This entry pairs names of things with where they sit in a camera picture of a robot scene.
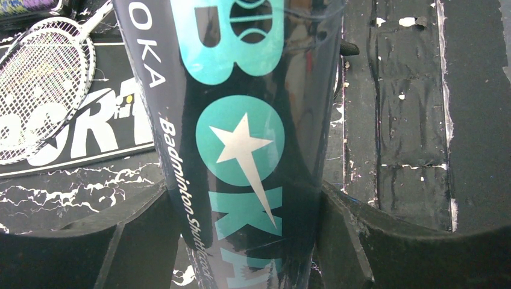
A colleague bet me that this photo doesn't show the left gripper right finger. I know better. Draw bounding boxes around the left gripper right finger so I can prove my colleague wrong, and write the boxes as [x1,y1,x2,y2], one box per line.
[316,182,510,288]

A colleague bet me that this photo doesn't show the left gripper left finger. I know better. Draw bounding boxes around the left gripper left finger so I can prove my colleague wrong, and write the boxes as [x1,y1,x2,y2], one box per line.
[1,182,180,288]

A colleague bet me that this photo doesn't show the white badminton racket lower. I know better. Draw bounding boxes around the white badminton racket lower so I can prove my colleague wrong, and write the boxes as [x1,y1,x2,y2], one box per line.
[1,1,113,165]

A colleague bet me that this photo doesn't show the black shuttlecock tube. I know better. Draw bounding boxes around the black shuttlecock tube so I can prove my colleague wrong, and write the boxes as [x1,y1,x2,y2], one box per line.
[113,1,345,288]

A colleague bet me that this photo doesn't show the black racket bag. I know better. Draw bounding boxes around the black racket bag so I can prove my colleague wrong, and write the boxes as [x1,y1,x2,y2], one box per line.
[1,39,154,178]

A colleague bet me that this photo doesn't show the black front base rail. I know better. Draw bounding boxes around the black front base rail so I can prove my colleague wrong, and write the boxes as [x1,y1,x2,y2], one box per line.
[343,1,510,233]

